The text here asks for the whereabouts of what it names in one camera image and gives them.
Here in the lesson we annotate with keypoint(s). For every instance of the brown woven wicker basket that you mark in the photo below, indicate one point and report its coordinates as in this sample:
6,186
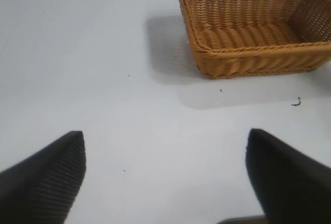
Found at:
258,58

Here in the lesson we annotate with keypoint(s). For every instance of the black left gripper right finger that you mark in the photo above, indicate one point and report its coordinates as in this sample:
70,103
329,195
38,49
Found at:
289,182

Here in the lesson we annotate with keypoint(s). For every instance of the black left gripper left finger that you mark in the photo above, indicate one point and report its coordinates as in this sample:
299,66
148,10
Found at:
44,182

